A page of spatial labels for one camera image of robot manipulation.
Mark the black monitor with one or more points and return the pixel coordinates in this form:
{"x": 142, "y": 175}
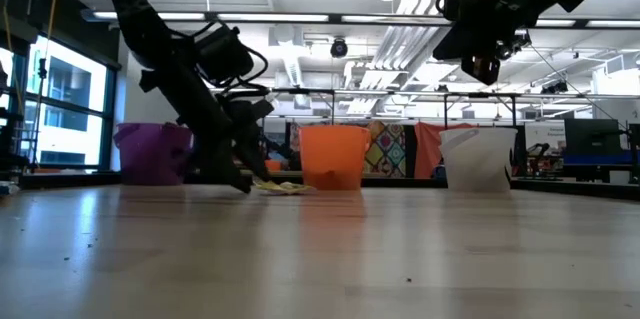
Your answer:
{"x": 592, "y": 136}

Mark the purple plastic bucket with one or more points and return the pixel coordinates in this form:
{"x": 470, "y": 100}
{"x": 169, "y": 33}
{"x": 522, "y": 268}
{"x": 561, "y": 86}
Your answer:
{"x": 150, "y": 154}

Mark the colourful patchwork quilt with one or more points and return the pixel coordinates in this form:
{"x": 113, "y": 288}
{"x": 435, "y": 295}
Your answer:
{"x": 392, "y": 151}

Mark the orange hanging cloth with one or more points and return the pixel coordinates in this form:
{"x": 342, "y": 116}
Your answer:
{"x": 427, "y": 141}

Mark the black ceiling spotlight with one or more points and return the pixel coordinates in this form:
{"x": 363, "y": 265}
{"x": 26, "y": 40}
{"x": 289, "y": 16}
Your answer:
{"x": 555, "y": 87}
{"x": 519, "y": 41}

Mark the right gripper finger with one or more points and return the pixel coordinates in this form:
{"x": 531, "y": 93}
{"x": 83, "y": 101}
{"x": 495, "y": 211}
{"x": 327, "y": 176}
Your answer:
{"x": 462, "y": 46}

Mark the small orange cup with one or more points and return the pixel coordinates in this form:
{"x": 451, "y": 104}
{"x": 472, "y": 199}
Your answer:
{"x": 273, "y": 165}

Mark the black gantry frame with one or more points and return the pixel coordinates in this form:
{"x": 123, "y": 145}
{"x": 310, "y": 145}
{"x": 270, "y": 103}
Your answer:
{"x": 480, "y": 94}
{"x": 310, "y": 91}

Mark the orange pumpkin face bucket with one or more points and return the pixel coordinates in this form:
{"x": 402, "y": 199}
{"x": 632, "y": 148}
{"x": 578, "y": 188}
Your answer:
{"x": 332, "y": 159}

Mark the yellow candy packet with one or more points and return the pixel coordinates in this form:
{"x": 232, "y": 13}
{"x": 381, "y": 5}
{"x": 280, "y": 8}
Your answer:
{"x": 290, "y": 188}

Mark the blue white candy bar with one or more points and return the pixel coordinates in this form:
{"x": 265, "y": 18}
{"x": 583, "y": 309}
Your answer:
{"x": 7, "y": 189}

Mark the long ceiling light strip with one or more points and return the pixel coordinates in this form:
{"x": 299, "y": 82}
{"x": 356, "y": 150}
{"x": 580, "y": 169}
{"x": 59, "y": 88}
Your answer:
{"x": 555, "y": 22}
{"x": 290, "y": 17}

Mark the white plastic bucket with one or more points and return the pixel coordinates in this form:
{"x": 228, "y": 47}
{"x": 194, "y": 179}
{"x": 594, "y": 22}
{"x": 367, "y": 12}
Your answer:
{"x": 477, "y": 159}

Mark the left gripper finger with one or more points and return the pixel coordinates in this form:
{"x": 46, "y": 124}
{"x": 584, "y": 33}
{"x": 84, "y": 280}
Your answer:
{"x": 225, "y": 164}
{"x": 252, "y": 151}

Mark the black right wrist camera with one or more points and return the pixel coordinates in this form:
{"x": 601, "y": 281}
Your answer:
{"x": 480, "y": 69}

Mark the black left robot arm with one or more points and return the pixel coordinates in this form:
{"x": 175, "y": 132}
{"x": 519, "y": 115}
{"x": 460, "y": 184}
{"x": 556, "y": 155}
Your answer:
{"x": 145, "y": 24}

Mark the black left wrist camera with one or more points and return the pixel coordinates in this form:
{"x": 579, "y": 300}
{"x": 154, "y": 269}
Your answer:
{"x": 225, "y": 54}

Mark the large black framed window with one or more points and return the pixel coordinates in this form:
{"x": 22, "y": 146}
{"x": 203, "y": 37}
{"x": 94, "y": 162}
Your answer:
{"x": 55, "y": 134}

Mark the black round ceiling camera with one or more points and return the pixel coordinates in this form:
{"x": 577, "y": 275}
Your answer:
{"x": 339, "y": 48}

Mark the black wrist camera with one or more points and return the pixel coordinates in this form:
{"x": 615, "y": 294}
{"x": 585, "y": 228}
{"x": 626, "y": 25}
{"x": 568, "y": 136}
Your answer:
{"x": 480, "y": 69}
{"x": 225, "y": 54}

